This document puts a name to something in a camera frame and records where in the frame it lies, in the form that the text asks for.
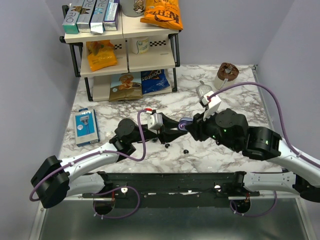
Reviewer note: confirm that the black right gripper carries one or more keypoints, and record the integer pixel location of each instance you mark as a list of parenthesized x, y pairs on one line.
[(197, 128)]

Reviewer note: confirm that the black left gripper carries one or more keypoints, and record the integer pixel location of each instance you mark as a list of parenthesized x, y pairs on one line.
[(165, 136)]

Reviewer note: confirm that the lavender earbud charging case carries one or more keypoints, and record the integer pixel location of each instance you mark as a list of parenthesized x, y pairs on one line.
[(183, 122)]

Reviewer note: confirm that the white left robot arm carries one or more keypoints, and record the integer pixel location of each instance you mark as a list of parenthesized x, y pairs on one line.
[(57, 179)]

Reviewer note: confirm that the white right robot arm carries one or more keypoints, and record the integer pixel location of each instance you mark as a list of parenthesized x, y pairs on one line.
[(231, 130)]

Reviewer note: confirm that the blue doritos bag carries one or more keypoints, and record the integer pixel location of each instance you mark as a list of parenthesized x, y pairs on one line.
[(153, 81)]

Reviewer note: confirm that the tan chips bag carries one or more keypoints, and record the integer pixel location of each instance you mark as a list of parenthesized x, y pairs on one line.
[(126, 86)]

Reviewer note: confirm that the brown paper cup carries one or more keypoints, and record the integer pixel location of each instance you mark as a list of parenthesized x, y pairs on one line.
[(226, 76)]

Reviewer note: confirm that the beige tiered shelf rack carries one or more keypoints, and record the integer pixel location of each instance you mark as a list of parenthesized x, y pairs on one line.
[(163, 53)]

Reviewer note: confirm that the blue razor package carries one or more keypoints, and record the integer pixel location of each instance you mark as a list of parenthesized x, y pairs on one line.
[(85, 127)]

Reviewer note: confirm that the white printed mug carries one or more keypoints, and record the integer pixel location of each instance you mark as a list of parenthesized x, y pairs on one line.
[(139, 45)]

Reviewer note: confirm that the orange snack bag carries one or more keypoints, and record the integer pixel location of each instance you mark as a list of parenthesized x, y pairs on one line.
[(100, 54)]

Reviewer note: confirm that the orange kettle chips bag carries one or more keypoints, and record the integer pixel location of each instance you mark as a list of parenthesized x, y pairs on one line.
[(163, 13)]

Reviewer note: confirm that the purple blue toothpaste box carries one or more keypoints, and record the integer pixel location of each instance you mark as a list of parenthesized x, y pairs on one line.
[(111, 18)]

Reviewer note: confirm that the silver blue toothpaste box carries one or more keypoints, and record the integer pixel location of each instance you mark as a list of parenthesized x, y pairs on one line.
[(96, 23)]

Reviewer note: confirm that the grey cartoon mug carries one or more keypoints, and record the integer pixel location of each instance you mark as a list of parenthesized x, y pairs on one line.
[(133, 8)]

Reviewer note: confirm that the teal toothpaste box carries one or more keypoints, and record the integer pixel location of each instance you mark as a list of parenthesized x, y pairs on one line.
[(70, 20)]

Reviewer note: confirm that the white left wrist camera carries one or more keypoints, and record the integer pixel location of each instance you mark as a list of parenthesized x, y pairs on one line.
[(154, 121)]

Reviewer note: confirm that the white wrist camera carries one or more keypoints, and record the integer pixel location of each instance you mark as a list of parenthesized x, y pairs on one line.
[(154, 121), (211, 104)]

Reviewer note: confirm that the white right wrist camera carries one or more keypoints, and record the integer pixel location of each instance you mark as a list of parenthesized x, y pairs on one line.
[(211, 104)]

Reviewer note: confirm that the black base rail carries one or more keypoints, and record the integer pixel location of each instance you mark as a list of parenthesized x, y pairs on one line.
[(161, 190)]

